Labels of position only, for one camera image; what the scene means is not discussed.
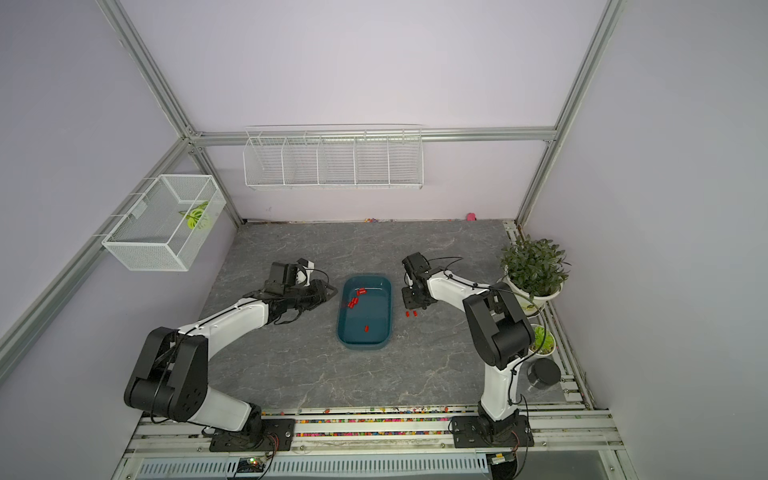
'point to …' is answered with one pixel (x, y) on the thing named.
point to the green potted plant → (535, 268)
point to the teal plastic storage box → (365, 312)
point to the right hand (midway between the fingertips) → (414, 297)
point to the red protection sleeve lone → (367, 328)
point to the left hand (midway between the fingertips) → (335, 294)
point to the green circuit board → (250, 465)
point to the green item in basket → (193, 215)
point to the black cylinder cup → (542, 373)
